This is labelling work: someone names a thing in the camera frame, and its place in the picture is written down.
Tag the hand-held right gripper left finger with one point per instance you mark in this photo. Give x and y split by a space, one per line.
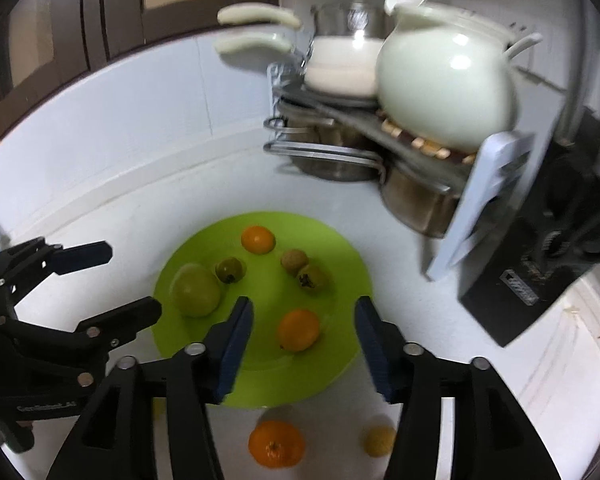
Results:
235 350

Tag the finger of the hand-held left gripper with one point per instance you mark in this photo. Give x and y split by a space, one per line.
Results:
87 255
130 316

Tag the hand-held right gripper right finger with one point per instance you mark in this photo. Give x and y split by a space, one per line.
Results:
375 350

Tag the green plate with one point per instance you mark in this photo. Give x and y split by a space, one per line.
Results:
267 295

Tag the green apple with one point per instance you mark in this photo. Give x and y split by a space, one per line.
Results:
196 291

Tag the green persimmon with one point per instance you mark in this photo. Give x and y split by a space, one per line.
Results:
229 270
314 279

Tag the small brown round fruit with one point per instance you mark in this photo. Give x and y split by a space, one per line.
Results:
294 261
378 441

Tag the orange mandarin with green stem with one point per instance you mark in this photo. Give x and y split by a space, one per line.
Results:
276 445

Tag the steel stock pot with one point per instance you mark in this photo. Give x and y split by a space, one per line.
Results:
420 205

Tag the grey kitchen shelf rack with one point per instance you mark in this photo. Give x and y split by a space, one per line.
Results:
485 195

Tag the black knife block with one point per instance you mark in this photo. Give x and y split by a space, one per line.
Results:
545 260

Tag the wooden bead trivet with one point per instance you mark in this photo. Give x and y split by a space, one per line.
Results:
425 146

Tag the cream saucepan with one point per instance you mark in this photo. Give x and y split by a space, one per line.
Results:
340 52
337 82

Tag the white ceramic pot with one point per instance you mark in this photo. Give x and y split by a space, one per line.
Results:
440 85

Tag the steel pot with glass lid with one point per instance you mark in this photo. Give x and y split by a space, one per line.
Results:
347 15

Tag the dark wooden wall cabinet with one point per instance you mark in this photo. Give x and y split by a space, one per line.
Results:
120 15

